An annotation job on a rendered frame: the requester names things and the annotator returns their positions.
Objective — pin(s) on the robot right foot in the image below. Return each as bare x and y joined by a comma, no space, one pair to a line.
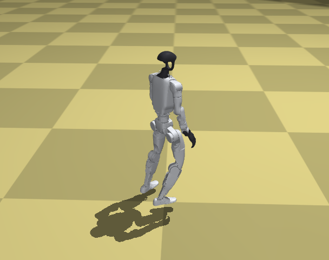
166,200

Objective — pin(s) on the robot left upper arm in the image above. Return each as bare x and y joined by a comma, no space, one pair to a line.
150,80

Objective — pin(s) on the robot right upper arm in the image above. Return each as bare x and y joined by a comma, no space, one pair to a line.
176,89

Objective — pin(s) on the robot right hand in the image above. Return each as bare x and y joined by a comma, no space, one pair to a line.
191,137

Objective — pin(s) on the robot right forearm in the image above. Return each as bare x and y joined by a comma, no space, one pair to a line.
182,121

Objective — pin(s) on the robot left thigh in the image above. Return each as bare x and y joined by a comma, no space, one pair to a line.
158,142

